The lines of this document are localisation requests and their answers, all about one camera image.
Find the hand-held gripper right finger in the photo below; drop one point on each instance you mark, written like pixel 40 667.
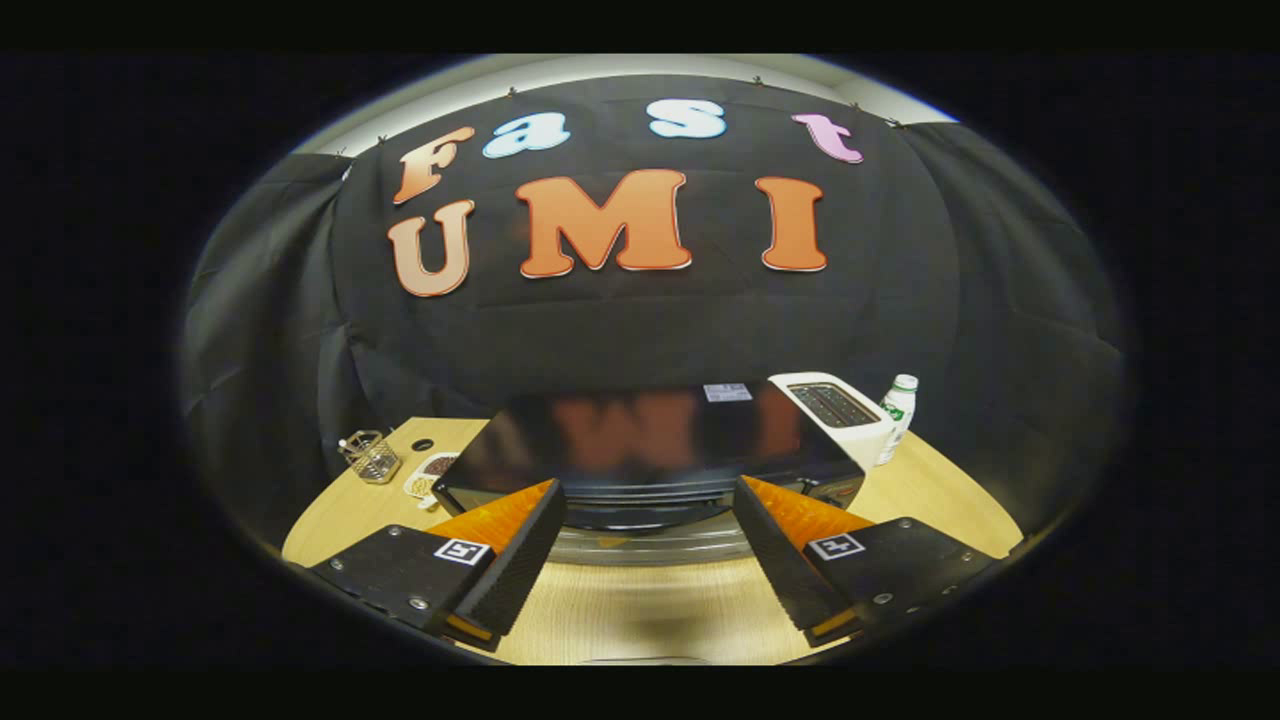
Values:
pixel 780 570

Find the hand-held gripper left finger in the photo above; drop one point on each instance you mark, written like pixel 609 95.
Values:
pixel 525 560

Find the black toaster oven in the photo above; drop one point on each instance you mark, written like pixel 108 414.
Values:
pixel 640 445

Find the white pop-up toaster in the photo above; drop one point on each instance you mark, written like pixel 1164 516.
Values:
pixel 865 440

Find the white divided snack dish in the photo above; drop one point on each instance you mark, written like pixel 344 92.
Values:
pixel 428 478

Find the white bottle green label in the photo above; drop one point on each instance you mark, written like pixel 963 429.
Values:
pixel 897 415

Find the black backdrop cloth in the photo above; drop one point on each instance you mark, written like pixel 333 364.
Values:
pixel 650 330

